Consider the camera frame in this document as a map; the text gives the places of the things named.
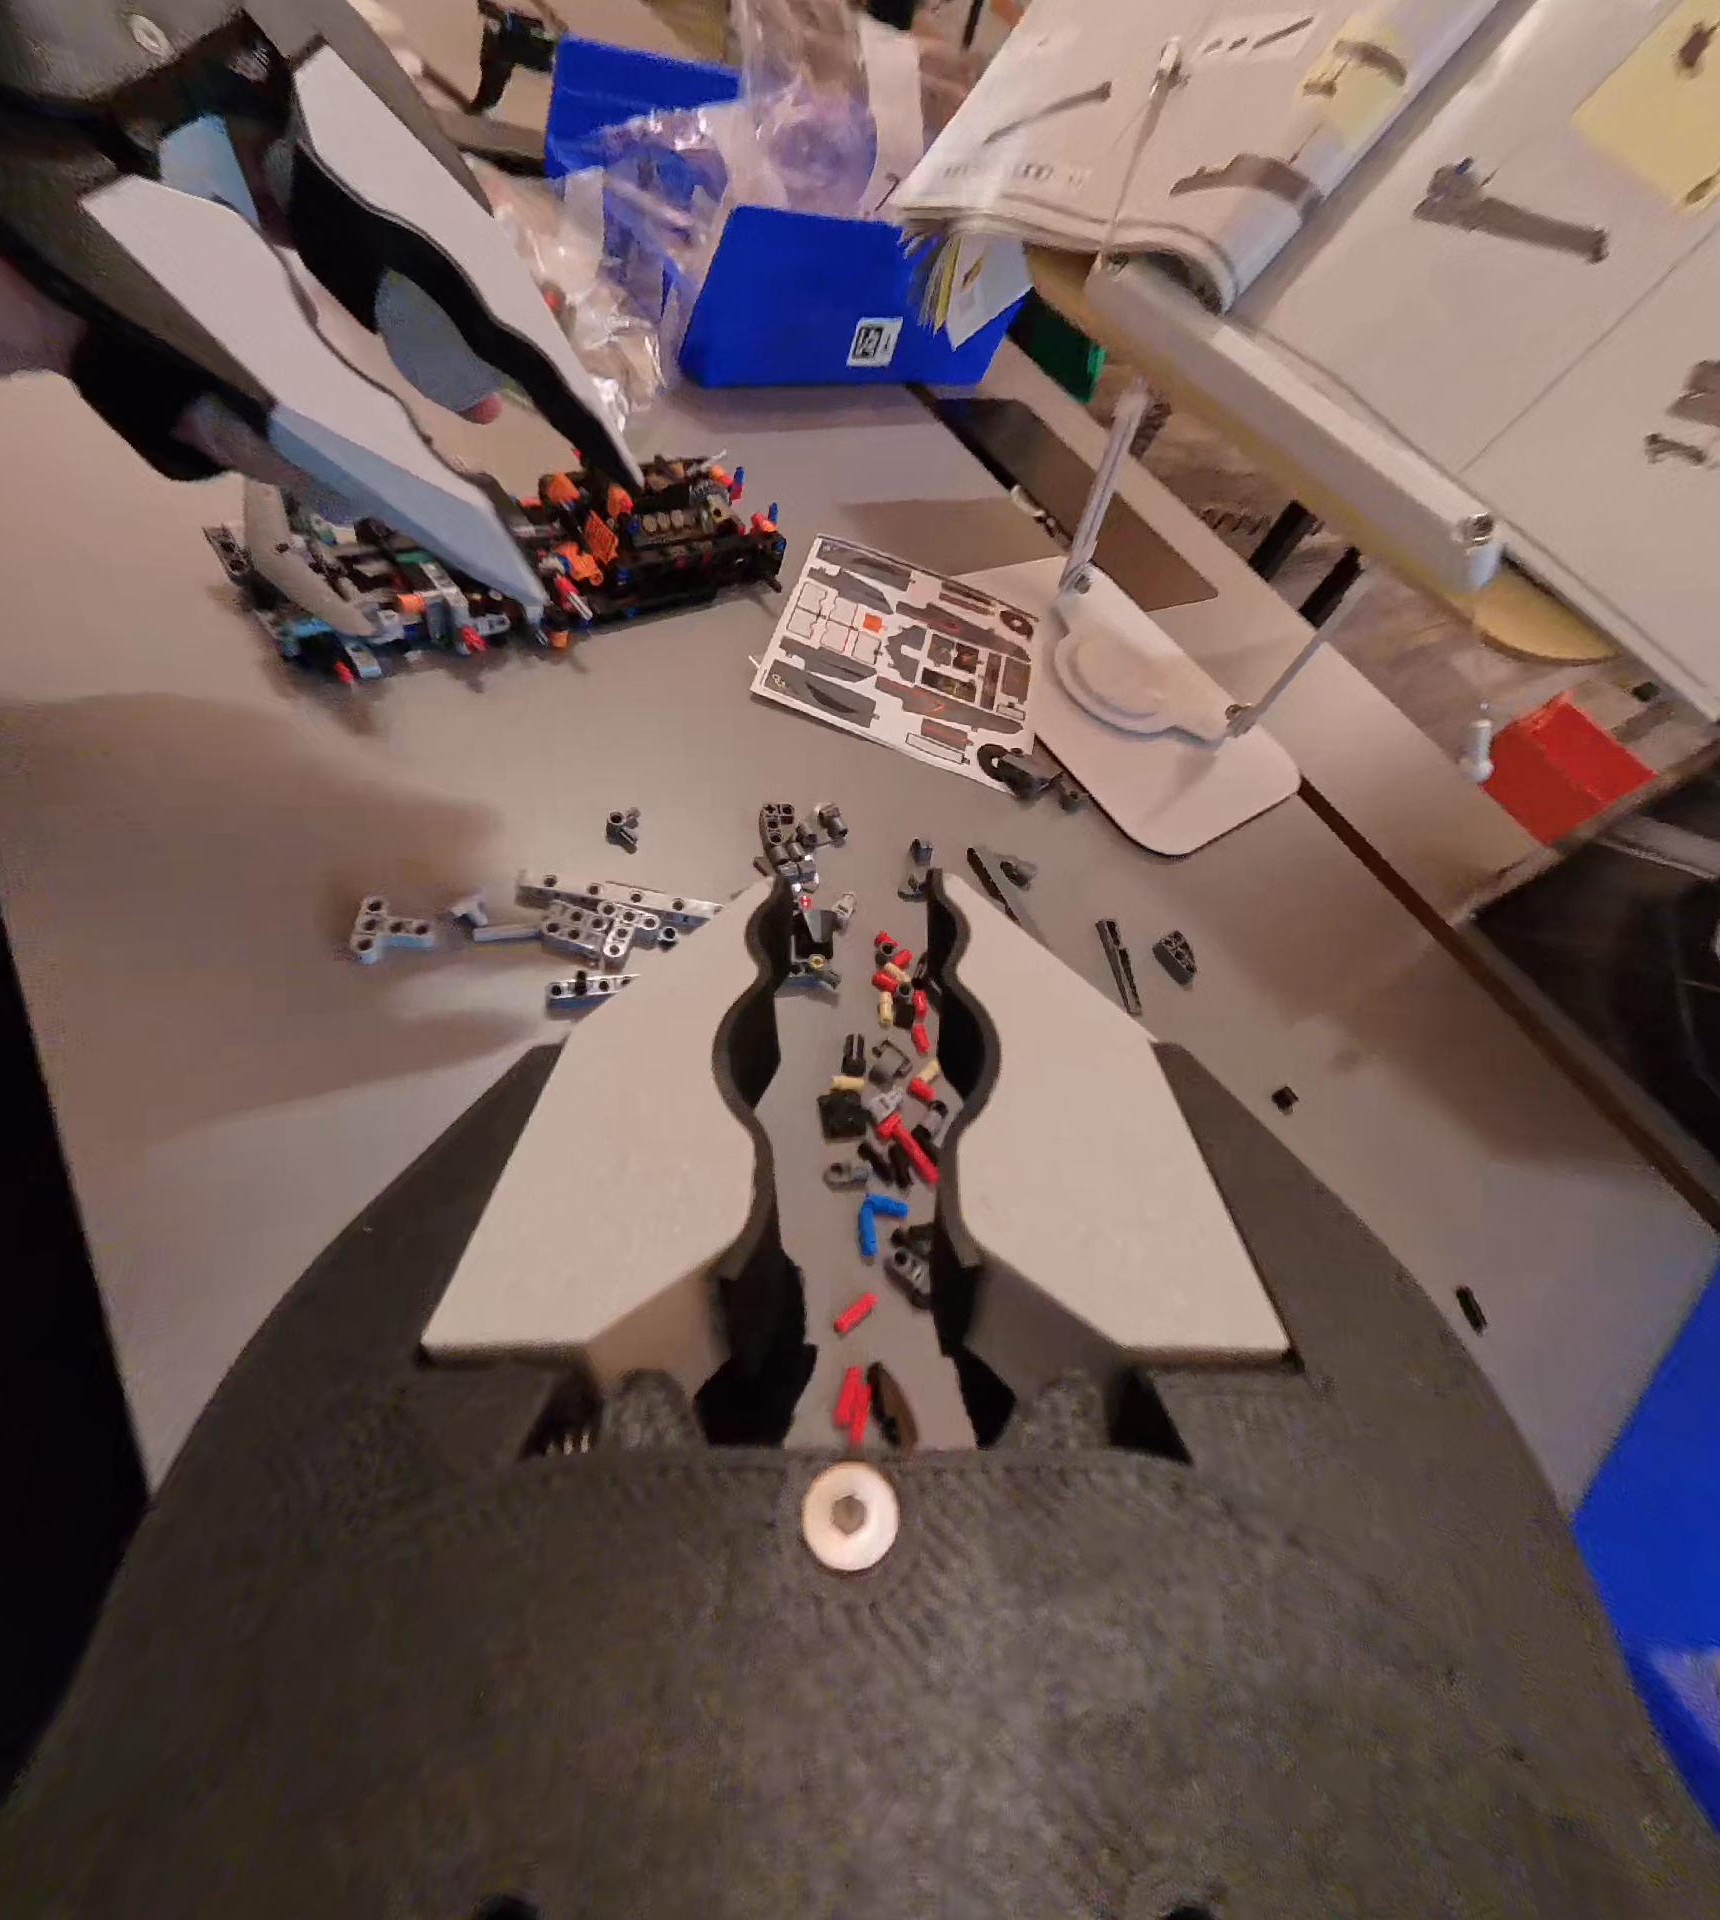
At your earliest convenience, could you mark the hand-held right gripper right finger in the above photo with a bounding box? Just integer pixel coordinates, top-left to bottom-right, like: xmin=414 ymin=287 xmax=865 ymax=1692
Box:
xmin=925 ymin=870 xmax=1297 ymax=1448

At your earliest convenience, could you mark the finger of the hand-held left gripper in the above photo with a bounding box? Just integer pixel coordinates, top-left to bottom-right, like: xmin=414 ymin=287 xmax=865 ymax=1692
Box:
xmin=77 ymin=176 xmax=555 ymax=615
xmin=290 ymin=41 xmax=649 ymax=494

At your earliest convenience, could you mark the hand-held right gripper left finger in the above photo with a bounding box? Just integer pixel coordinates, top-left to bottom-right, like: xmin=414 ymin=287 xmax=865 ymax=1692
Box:
xmin=418 ymin=876 xmax=818 ymax=1448

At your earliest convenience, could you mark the pile of lego pieces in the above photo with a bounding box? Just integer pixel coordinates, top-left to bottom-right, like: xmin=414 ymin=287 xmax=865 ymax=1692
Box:
xmin=448 ymin=801 xmax=1207 ymax=1450

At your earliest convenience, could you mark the partly built lego model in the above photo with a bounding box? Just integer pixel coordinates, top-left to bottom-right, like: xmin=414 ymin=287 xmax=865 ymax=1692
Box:
xmin=207 ymin=457 xmax=788 ymax=686

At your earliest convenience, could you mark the light grey long lego beam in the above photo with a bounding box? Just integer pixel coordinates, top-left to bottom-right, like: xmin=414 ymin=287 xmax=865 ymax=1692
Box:
xmin=515 ymin=870 xmax=728 ymax=963

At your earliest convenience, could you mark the black lego set box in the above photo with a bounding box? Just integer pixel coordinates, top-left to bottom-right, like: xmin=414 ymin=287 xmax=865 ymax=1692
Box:
xmin=1467 ymin=720 xmax=1720 ymax=1230

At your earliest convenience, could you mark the blue plastic bin with tag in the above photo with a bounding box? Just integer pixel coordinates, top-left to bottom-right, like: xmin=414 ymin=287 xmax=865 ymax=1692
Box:
xmin=675 ymin=201 xmax=1030 ymax=389

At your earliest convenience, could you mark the sticker sheet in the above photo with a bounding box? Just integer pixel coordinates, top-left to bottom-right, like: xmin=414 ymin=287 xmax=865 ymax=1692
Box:
xmin=750 ymin=534 xmax=1070 ymax=776

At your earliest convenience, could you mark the red box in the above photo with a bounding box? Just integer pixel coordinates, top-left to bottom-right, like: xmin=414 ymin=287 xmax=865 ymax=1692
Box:
xmin=1487 ymin=694 xmax=1656 ymax=844

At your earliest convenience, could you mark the green bin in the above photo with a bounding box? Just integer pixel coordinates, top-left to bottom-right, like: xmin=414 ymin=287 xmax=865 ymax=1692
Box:
xmin=1025 ymin=289 xmax=1106 ymax=406

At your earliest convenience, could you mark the instruction booklet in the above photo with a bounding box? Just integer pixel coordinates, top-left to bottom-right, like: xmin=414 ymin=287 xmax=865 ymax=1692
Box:
xmin=890 ymin=0 xmax=1720 ymax=722

